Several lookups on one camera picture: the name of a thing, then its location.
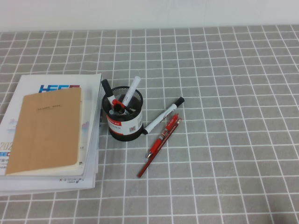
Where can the white-capped white marker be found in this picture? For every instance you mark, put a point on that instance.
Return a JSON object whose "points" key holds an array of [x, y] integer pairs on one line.
{"points": [[132, 89]]}

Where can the short black-capped white marker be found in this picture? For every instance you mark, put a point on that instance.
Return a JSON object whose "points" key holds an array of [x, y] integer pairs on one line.
{"points": [[107, 87]]}

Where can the brown kraft notebook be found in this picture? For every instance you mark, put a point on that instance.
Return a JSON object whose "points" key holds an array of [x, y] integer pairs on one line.
{"points": [[46, 130]]}

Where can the white magazine blue letters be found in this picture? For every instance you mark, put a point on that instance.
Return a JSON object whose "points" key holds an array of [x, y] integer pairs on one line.
{"points": [[58, 80]]}

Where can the black mesh pen holder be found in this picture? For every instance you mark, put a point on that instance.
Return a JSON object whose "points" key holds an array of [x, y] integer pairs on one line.
{"points": [[126, 135]]}

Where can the grey pen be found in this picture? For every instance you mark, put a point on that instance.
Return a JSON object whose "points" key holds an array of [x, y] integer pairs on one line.
{"points": [[112, 112]]}

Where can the grey checked tablecloth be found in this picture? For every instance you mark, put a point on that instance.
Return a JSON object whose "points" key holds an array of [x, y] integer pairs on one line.
{"points": [[233, 116]]}

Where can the red and black pen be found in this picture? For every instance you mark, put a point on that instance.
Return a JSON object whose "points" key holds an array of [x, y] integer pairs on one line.
{"points": [[115, 102]]}

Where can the red gel pen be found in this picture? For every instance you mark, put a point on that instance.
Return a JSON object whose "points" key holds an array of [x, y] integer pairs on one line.
{"points": [[156, 145]]}

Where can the red pencil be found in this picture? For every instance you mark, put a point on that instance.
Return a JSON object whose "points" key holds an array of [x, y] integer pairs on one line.
{"points": [[148, 163]]}

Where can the thin white book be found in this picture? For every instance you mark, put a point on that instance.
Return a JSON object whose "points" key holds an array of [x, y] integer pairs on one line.
{"points": [[35, 191]]}

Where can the long black-capped white marker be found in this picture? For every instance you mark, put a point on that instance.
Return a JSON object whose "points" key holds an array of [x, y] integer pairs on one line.
{"points": [[161, 116]]}

